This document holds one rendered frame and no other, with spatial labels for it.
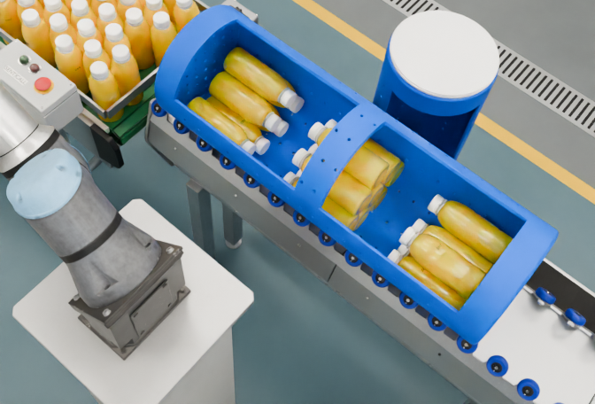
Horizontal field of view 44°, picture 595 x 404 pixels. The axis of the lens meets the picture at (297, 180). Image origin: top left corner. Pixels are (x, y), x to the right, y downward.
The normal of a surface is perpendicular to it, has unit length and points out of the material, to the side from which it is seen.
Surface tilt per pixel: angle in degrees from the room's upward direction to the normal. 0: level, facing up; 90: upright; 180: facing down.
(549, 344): 0
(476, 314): 64
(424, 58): 0
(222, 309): 0
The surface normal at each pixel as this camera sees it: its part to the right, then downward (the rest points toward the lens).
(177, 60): -0.36, 0.05
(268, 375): 0.07, -0.49
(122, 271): 0.29, -0.09
